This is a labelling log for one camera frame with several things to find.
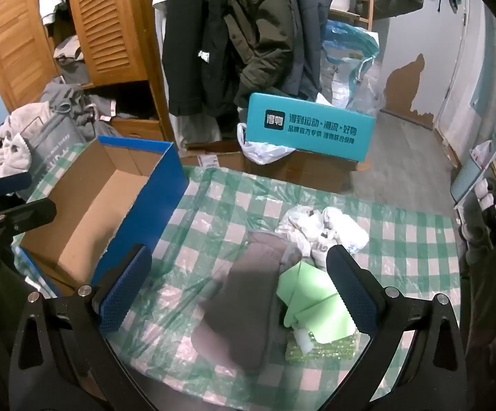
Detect light green cloth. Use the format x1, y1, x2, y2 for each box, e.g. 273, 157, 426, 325
277, 261, 356, 344

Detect white plastic bag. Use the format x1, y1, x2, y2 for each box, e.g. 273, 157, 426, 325
275, 205, 322, 257
311, 207, 370, 270

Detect white fluffy towel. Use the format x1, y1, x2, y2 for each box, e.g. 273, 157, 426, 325
0, 102, 53, 178

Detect green checkered tablecloth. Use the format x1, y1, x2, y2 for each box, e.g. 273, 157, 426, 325
12, 143, 464, 411

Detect blue cardboard box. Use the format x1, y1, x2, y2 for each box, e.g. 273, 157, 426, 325
14, 136, 188, 296

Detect grey clothes pile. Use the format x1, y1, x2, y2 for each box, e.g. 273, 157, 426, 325
39, 78, 121, 141

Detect brown cardboard box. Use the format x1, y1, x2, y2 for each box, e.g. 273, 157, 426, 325
180, 140, 359, 193

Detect shoe rack with shoes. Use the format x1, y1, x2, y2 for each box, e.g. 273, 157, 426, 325
455, 142, 496, 265

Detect white bag under teal box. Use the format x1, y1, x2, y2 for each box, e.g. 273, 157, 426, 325
237, 123, 295, 165

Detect teal printed box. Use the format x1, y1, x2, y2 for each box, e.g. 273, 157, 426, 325
246, 93, 375, 161

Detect wooden louvered wardrobe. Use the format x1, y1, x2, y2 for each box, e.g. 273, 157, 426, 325
0, 0, 174, 141

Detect blue clear plastic bag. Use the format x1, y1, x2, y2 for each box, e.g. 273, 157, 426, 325
320, 20, 385, 117

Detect dark hanging jackets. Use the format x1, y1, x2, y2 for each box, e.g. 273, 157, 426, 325
153, 0, 331, 118

